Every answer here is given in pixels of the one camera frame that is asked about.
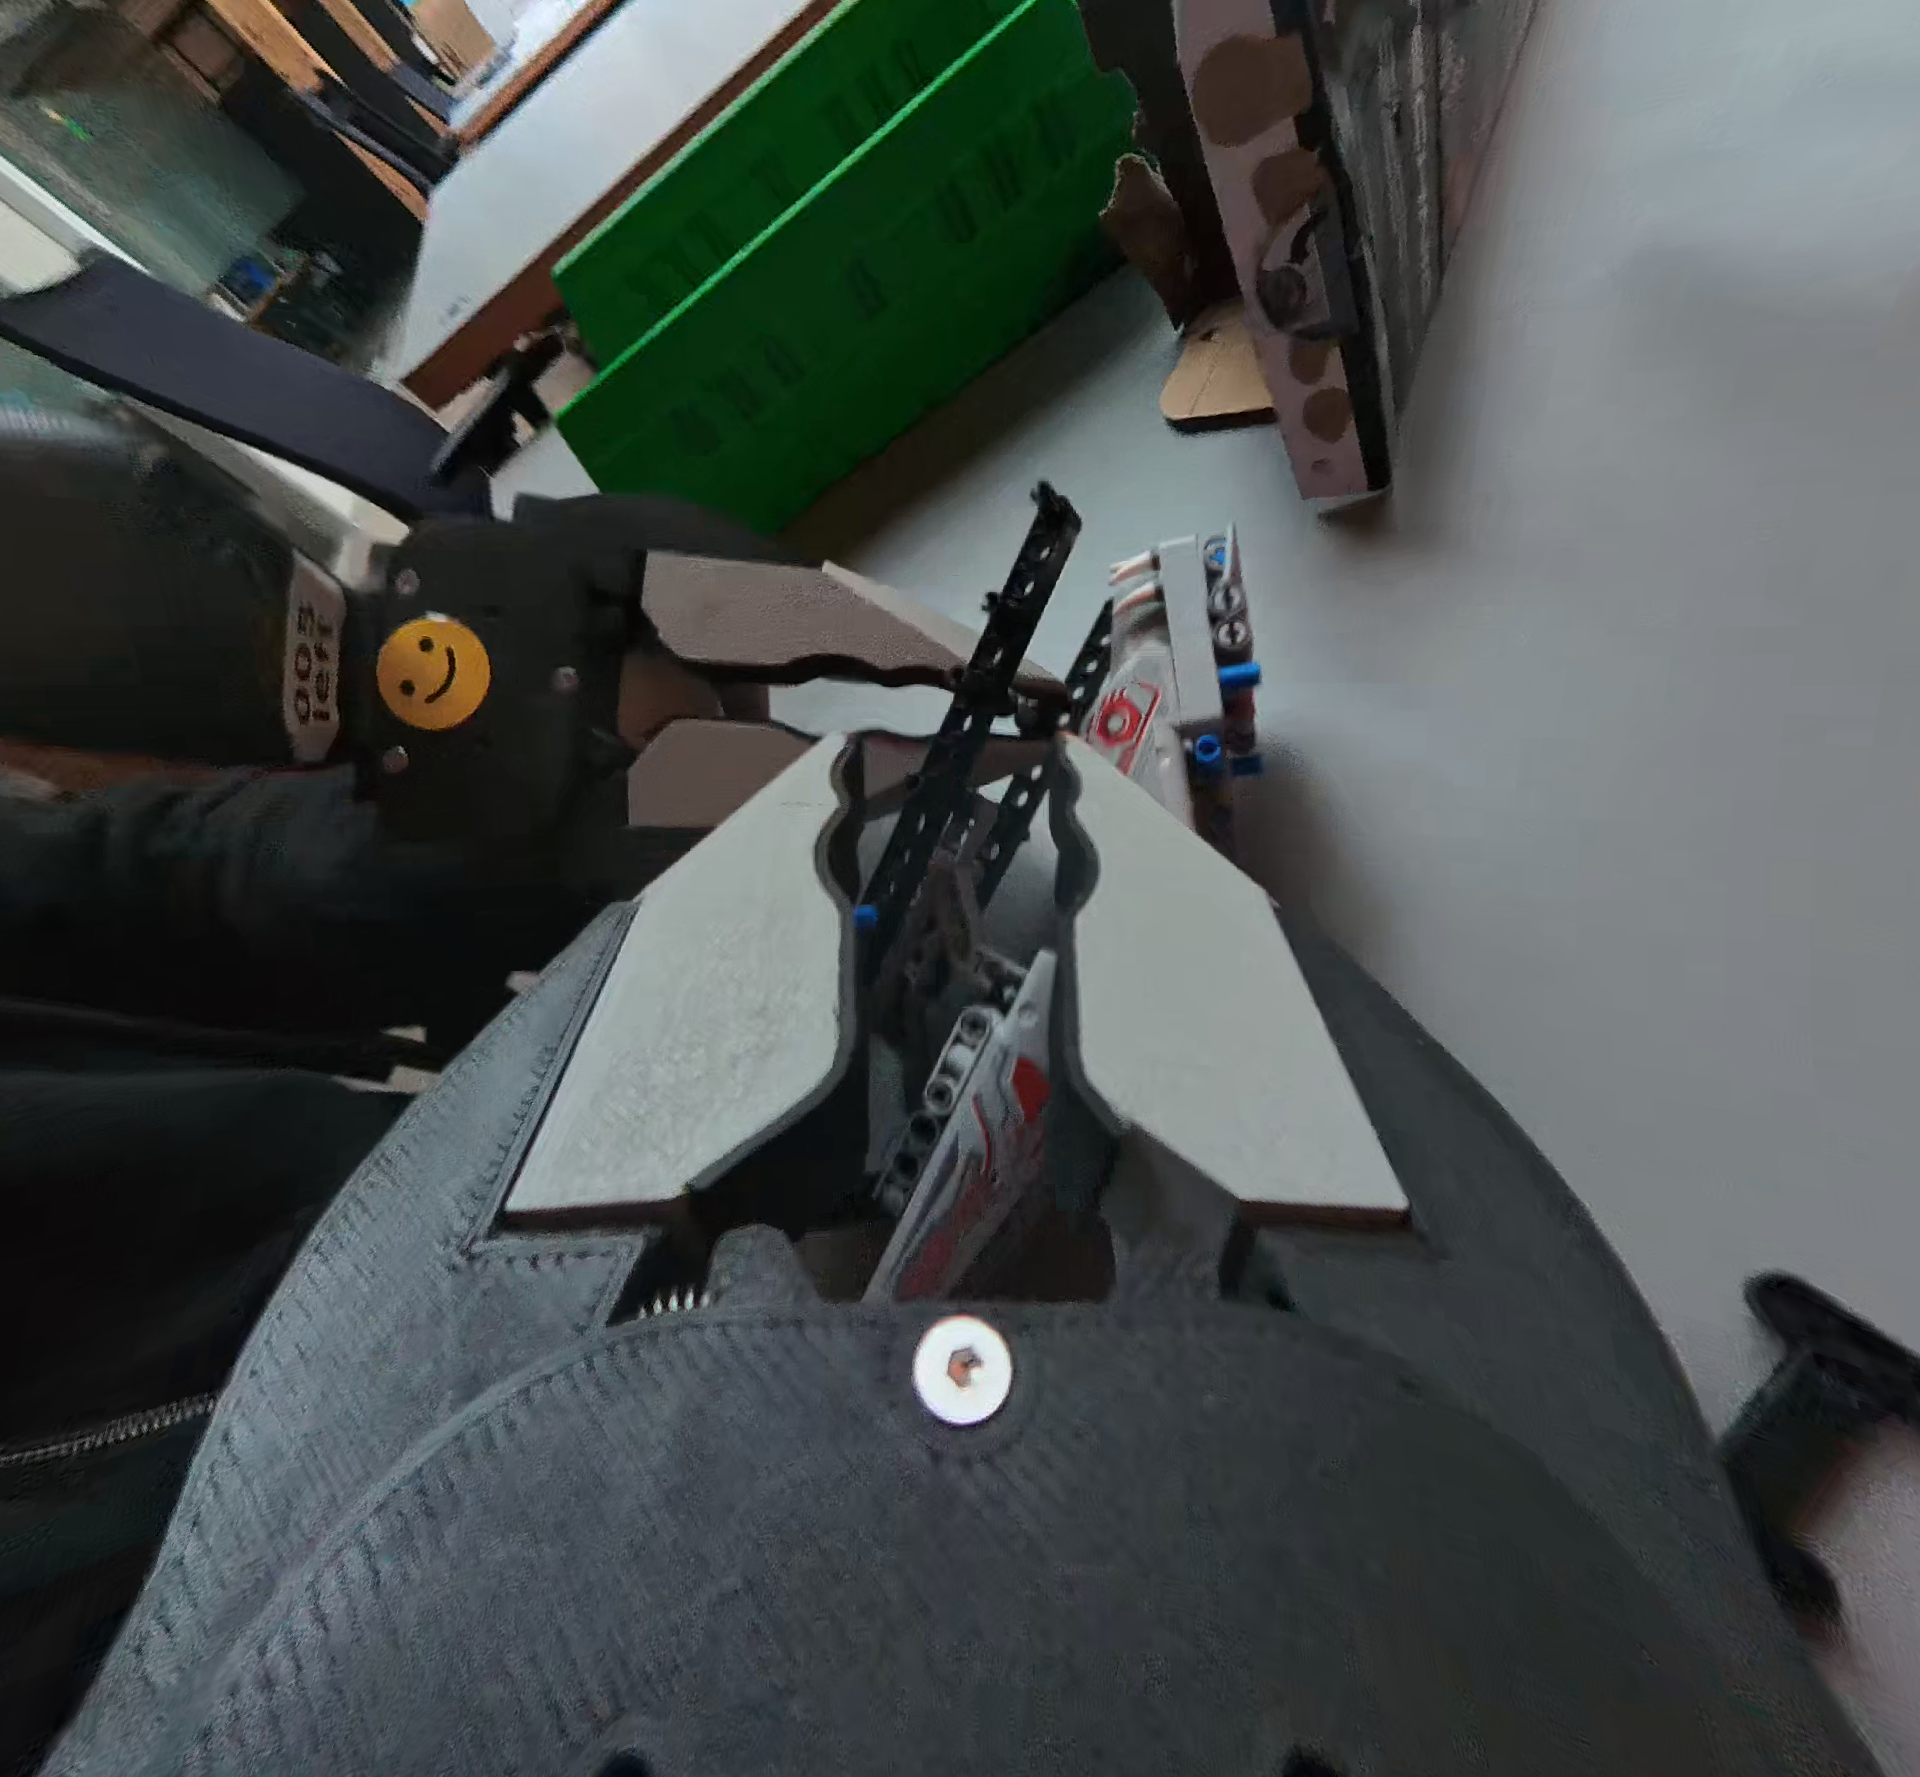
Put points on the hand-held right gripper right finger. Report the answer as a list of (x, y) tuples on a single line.
[(1231, 1058)]

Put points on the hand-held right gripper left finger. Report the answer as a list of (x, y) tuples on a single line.
[(690, 1042)]

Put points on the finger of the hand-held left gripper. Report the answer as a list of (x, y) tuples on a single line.
[(810, 615), (705, 773)]

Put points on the person's left forearm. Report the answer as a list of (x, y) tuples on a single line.
[(226, 877)]

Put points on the black lego H connector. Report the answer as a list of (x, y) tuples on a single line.
[(1815, 1403)]

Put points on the green plastic bin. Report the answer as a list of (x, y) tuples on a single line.
[(839, 247)]

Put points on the black office chair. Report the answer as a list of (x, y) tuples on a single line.
[(226, 368)]

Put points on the wood-edged grey desk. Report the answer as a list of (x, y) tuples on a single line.
[(630, 97)]

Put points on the open cardboard box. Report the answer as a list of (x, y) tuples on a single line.
[(1350, 83)]

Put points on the glass wall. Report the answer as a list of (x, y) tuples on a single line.
[(135, 142)]

